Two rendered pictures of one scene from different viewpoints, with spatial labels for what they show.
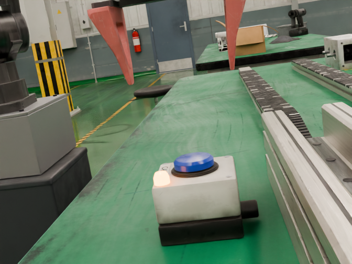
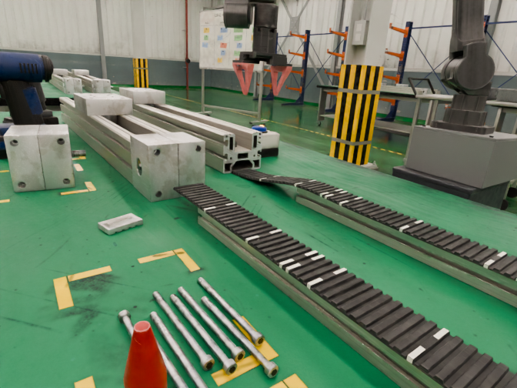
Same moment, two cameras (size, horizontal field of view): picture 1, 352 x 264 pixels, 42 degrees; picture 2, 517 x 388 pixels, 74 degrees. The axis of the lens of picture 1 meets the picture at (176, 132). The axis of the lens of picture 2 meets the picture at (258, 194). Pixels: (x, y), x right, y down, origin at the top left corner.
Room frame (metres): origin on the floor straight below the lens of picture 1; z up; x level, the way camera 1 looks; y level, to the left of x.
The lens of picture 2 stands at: (1.11, -0.64, 0.99)
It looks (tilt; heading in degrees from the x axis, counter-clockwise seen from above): 20 degrees down; 136
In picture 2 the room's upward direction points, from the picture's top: 4 degrees clockwise
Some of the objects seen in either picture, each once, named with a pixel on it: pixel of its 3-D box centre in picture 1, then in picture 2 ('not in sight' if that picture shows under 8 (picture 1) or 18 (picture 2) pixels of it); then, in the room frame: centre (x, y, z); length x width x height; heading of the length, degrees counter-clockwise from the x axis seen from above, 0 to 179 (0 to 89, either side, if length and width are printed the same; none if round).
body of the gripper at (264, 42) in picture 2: not in sight; (264, 45); (0.44, -0.01, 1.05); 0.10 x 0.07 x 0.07; 84
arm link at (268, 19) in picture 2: not in sight; (263, 17); (0.44, -0.02, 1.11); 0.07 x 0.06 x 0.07; 39
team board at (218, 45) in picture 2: not in sight; (230, 68); (-4.17, 3.50, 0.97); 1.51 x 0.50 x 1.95; 12
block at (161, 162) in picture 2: not in sight; (174, 163); (0.57, -0.34, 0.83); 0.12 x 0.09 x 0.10; 84
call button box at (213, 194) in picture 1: (207, 195); (255, 142); (0.44, -0.02, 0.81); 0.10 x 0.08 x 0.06; 84
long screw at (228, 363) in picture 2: not in sight; (198, 328); (0.91, -0.51, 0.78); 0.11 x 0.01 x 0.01; 175
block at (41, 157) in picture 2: not in sight; (50, 155); (0.42, -0.50, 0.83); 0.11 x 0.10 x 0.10; 75
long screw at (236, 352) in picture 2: not in sight; (206, 319); (0.90, -0.49, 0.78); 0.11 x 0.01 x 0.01; 175
